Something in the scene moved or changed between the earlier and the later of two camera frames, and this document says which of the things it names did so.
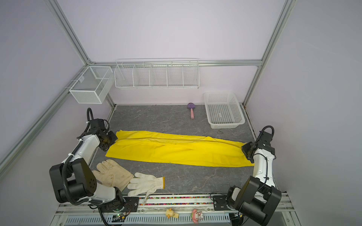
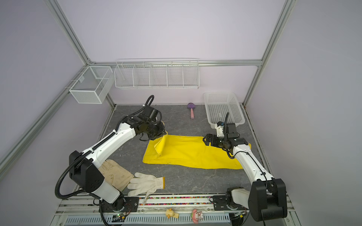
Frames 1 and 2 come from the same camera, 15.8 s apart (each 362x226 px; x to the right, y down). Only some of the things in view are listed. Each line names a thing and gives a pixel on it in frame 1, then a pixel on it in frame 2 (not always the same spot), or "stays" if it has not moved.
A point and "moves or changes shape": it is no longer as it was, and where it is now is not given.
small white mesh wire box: (93, 85) stays
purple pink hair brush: (192, 106) stays
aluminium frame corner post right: (287, 9) stays
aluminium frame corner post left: (67, 30) stays
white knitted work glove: (145, 184) stays
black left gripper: (114, 138) to (162, 131)
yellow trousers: (178, 149) moves or changes shape
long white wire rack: (157, 73) stays
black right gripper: (245, 149) to (214, 138)
